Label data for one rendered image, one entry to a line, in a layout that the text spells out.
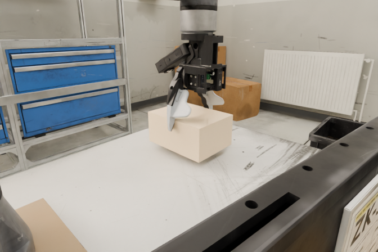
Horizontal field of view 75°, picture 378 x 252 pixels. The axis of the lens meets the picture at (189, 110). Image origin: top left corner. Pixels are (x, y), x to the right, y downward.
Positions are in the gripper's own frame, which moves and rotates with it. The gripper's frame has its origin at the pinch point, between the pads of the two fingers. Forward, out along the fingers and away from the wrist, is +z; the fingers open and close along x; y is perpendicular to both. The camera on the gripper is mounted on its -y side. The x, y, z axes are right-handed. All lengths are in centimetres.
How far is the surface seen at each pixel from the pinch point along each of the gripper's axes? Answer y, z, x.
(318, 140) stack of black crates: 15, 19, 57
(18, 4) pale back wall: -227, -42, 29
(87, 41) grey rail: -139, -13, 44
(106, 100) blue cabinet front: -141, 32, 55
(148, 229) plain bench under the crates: 13.1, 7.1, -23.1
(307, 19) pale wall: -61, -35, 257
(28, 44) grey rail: -139, -13, 7
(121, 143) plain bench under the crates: -15.0, 7.2, -9.5
